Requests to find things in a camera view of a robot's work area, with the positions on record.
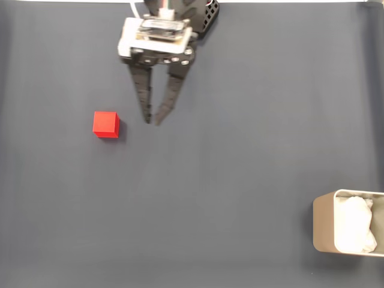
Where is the beige box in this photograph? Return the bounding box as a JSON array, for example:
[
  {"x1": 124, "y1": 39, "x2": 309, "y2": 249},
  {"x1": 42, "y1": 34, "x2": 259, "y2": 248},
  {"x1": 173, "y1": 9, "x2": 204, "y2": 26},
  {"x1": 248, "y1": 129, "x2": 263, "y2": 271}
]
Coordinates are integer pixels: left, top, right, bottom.
[{"x1": 312, "y1": 188, "x2": 384, "y2": 257}]

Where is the white crumpled tissue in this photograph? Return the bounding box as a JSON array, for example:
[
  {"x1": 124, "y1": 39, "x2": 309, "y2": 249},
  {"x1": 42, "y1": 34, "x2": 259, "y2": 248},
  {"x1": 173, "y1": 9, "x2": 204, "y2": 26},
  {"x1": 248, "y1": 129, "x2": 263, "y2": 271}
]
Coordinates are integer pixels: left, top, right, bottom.
[{"x1": 334, "y1": 195, "x2": 378, "y2": 254}]

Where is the red cube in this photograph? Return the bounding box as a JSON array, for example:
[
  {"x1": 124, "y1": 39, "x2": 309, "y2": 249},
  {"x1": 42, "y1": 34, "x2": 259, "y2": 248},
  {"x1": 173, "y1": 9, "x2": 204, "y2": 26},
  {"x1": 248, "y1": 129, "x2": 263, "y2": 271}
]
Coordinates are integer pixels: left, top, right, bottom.
[{"x1": 92, "y1": 111, "x2": 121, "y2": 139}]

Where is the white camera board mount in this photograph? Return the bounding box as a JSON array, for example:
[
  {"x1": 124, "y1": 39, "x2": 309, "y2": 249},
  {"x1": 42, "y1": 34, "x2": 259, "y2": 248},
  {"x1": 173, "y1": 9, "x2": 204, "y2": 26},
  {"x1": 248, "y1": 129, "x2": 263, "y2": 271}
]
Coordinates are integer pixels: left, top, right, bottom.
[{"x1": 116, "y1": 8, "x2": 193, "y2": 58}]

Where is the white red servo wire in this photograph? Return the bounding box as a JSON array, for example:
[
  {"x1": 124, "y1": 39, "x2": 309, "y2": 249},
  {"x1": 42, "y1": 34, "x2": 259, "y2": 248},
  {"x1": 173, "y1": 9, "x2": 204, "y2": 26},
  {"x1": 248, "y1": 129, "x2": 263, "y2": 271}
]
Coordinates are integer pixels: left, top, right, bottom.
[{"x1": 128, "y1": 1, "x2": 142, "y2": 19}]

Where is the dark grey table mat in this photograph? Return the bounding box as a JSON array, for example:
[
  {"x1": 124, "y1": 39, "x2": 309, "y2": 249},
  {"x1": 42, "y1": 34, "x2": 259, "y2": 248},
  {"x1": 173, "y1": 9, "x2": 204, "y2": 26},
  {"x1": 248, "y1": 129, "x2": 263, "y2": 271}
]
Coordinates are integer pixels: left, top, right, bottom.
[{"x1": 0, "y1": 2, "x2": 384, "y2": 288}]

